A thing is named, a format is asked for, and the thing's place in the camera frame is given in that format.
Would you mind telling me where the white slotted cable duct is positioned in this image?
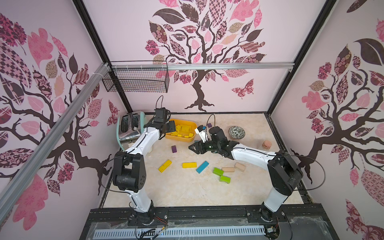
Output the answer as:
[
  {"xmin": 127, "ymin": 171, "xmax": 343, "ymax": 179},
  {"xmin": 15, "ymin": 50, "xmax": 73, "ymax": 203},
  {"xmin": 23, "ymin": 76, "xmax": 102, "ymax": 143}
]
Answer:
[{"xmin": 91, "ymin": 226, "xmax": 266, "ymax": 240}]

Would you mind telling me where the teal long block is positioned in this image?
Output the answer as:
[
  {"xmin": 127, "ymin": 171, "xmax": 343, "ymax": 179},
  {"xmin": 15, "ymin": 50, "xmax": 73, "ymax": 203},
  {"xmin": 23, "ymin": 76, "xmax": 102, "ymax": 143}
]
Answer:
[{"xmin": 196, "ymin": 161, "xmax": 209, "ymax": 174}]

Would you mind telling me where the black base frame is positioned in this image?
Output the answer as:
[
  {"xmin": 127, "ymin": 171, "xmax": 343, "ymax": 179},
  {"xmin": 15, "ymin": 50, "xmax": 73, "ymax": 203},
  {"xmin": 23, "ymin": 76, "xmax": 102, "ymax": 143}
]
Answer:
[{"xmin": 80, "ymin": 204, "xmax": 338, "ymax": 240}]

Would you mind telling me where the mint chrome toaster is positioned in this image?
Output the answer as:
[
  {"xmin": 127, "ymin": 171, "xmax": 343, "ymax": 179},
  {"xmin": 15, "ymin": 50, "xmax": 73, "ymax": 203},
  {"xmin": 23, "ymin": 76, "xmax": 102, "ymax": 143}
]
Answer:
[{"xmin": 116, "ymin": 111, "xmax": 146, "ymax": 151}]

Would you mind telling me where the green block front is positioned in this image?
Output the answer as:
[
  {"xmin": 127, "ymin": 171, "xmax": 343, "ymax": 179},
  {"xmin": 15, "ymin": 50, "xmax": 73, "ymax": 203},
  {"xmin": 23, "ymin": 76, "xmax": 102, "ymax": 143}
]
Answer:
[{"xmin": 220, "ymin": 176, "xmax": 231, "ymax": 184}]

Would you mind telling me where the green block centre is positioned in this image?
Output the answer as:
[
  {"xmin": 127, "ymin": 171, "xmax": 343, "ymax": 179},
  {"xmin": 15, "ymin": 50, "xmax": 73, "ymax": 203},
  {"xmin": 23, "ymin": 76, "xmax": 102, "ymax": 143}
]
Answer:
[{"xmin": 213, "ymin": 168, "xmax": 224, "ymax": 176}]

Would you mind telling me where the wooden beige right block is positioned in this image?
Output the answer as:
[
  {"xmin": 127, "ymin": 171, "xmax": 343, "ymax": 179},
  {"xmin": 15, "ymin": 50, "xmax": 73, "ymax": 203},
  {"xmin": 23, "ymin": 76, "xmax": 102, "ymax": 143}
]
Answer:
[{"xmin": 235, "ymin": 163, "xmax": 246, "ymax": 172}]

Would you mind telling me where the aluminium rail back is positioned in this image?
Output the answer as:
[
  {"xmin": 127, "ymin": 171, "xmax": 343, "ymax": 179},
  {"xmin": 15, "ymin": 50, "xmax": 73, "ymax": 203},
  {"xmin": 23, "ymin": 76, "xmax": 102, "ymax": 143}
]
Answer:
[{"xmin": 112, "ymin": 62, "xmax": 295, "ymax": 71}]

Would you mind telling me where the yellow plastic tray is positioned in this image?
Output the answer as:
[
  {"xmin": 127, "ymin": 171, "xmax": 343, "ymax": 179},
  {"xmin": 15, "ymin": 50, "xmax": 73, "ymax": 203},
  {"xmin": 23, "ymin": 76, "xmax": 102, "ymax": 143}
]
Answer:
[{"xmin": 166, "ymin": 119, "xmax": 197, "ymax": 143}]

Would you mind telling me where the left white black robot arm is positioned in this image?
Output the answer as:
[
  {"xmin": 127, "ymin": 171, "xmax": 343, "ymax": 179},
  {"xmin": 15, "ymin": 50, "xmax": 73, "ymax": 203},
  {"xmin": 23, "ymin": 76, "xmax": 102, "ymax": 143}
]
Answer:
[{"xmin": 112, "ymin": 108, "xmax": 176, "ymax": 225}]

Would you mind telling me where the wooden beige flat block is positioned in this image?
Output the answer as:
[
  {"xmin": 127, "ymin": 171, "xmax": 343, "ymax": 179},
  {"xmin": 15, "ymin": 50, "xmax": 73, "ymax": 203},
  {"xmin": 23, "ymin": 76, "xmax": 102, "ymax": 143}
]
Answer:
[{"xmin": 222, "ymin": 167, "xmax": 235, "ymax": 173}]

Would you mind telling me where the aluminium rail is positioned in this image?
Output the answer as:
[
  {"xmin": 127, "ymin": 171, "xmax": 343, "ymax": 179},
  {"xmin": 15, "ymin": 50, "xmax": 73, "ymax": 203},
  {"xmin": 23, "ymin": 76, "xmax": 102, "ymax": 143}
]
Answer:
[
  {"xmin": 112, "ymin": 62, "xmax": 295, "ymax": 71},
  {"xmin": 0, "ymin": 62, "xmax": 110, "ymax": 217}
]

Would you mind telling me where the black wire basket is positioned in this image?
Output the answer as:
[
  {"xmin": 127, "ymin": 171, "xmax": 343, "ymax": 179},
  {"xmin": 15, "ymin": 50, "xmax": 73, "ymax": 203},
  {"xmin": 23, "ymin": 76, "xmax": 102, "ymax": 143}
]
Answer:
[{"xmin": 103, "ymin": 60, "xmax": 170, "ymax": 93}]

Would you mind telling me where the long yellow diagonal block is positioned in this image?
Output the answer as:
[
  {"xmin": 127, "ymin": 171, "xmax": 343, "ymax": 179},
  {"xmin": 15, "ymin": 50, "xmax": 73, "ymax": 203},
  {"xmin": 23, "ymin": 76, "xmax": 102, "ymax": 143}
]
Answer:
[{"xmin": 158, "ymin": 160, "xmax": 172, "ymax": 173}]

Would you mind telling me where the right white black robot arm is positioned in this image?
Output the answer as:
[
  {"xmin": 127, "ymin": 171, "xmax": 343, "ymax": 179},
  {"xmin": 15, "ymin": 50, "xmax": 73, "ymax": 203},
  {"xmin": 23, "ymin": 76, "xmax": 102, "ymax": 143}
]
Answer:
[{"xmin": 189, "ymin": 125, "xmax": 303, "ymax": 222}]

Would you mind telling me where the patterned ceramic bowl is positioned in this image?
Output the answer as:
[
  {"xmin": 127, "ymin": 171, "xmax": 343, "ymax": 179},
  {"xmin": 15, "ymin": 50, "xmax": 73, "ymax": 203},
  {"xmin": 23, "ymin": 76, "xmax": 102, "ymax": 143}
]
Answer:
[{"xmin": 229, "ymin": 126, "xmax": 246, "ymax": 140}]

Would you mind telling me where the aluminium rail left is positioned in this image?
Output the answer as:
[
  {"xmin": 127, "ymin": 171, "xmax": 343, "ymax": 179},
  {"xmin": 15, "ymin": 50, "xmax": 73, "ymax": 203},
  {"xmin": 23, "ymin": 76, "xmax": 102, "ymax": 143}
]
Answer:
[{"xmin": 0, "ymin": 62, "xmax": 110, "ymax": 217}]

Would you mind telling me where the yellow horizontal mid block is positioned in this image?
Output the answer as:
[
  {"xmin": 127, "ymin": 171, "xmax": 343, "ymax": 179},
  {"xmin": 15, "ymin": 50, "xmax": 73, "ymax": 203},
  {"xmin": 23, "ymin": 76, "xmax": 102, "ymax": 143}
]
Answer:
[{"xmin": 182, "ymin": 162, "xmax": 197, "ymax": 169}]

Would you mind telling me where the green block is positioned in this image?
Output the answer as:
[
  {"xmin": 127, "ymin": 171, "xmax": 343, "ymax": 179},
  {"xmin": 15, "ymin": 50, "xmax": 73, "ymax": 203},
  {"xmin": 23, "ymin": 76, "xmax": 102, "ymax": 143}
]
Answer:
[
  {"xmin": 213, "ymin": 168, "xmax": 224, "ymax": 176},
  {"xmin": 220, "ymin": 176, "xmax": 231, "ymax": 184}
]

